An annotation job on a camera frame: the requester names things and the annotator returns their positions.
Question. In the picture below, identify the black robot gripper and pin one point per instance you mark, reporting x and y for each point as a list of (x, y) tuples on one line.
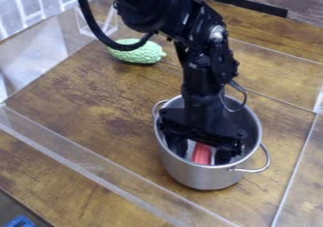
[(206, 123)]

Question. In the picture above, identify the pink handled metal spoon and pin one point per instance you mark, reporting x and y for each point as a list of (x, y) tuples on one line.
[(202, 155)]

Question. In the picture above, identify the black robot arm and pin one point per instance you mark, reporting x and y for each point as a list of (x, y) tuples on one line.
[(193, 25)]

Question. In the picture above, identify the stainless steel pot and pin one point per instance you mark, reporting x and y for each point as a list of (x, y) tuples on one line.
[(212, 177)]

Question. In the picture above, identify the green bumpy toy gourd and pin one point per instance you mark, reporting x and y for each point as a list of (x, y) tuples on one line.
[(150, 53)]

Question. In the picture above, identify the blue object at corner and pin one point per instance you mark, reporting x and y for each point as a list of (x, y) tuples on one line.
[(21, 221)]

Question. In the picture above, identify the clear acrylic enclosure panel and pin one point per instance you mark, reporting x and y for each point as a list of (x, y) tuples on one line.
[(79, 155)]

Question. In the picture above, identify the black wall strip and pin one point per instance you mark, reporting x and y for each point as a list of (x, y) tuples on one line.
[(257, 6)]

